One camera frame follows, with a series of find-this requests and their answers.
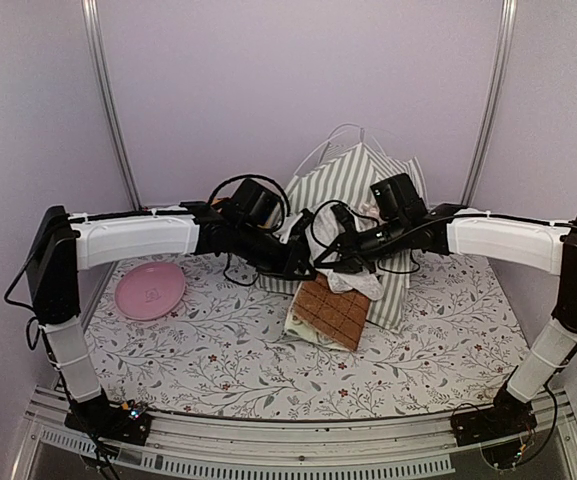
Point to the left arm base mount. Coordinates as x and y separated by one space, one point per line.
100 418

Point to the left aluminium frame post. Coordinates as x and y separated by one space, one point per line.
94 35

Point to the right aluminium frame post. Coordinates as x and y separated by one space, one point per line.
498 73

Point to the aluminium frame post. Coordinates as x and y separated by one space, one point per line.
94 35
498 73

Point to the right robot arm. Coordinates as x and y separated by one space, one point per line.
536 260

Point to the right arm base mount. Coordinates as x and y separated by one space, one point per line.
508 424

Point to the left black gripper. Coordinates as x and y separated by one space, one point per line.
295 254

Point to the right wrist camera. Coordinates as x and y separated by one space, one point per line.
345 218

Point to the floral table cloth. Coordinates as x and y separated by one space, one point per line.
223 350

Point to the avocado print cushion mat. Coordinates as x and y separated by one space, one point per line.
321 317

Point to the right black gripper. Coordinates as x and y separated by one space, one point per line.
349 245

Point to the pink round plate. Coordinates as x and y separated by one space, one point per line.
150 291

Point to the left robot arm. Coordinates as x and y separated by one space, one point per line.
68 244

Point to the striped fabric pet tent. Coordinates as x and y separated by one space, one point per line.
386 288

